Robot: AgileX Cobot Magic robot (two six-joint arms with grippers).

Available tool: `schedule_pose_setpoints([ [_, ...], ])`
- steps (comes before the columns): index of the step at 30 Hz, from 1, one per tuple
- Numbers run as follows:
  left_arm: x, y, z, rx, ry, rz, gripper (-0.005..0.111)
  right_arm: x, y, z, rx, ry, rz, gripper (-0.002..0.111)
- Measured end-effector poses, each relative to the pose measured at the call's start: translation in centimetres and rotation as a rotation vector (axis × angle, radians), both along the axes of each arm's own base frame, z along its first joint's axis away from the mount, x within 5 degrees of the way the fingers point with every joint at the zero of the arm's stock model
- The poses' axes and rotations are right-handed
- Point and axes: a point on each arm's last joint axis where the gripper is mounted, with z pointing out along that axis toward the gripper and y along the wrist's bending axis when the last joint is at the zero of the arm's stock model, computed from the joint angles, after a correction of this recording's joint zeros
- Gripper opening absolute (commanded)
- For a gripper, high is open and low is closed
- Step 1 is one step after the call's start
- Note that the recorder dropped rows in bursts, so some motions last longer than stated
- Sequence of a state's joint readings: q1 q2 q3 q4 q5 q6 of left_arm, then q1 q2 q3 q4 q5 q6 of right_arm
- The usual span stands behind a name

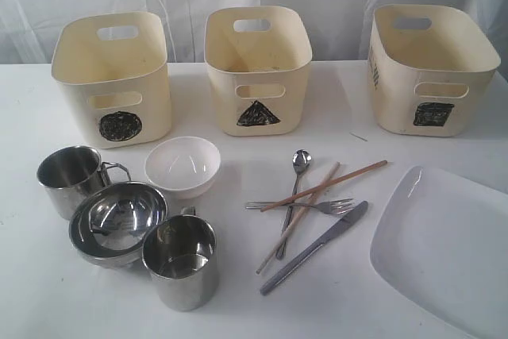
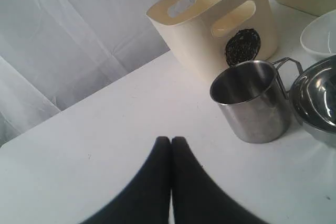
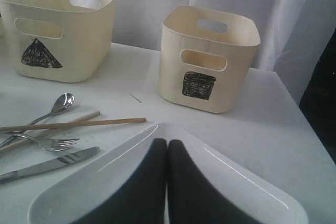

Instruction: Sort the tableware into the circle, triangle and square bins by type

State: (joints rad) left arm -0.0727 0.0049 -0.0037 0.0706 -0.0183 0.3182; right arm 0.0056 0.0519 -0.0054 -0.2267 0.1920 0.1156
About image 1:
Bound white plastic bowl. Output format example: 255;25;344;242
144;136;221;199

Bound steel fork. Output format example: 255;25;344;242
244;198;354;215

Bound wooden chopstick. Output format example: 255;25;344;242
256;162;340;275
260;160;388;212

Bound steel mug with band handle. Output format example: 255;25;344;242
141;206;219;311

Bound stainless steel bowl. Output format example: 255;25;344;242
68;181;169;268

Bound steel mug with wire handle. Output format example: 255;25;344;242
37;145;132;221

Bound steel teaspoon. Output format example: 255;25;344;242
275;149;312;260

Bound cream bin with triangle mark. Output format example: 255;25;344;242
204;6;313;137

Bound small metal pin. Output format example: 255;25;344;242
349;132;368;142

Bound steel table knife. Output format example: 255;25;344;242
260;201;368;295

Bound cream bin with circle mark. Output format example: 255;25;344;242
52;11;171;148

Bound cream bin with square mark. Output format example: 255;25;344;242
368;4;501;137

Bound white square plate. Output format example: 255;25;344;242
370;166;507;338

